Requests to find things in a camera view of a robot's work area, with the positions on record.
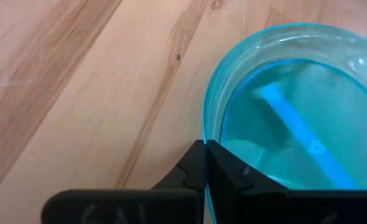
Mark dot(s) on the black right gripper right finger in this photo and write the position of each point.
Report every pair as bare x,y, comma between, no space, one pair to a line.
264,205

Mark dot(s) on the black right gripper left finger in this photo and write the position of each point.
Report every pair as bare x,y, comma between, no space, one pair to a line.
124,207

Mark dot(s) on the clear cyan plastic plate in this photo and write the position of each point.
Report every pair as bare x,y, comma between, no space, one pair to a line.
326,102

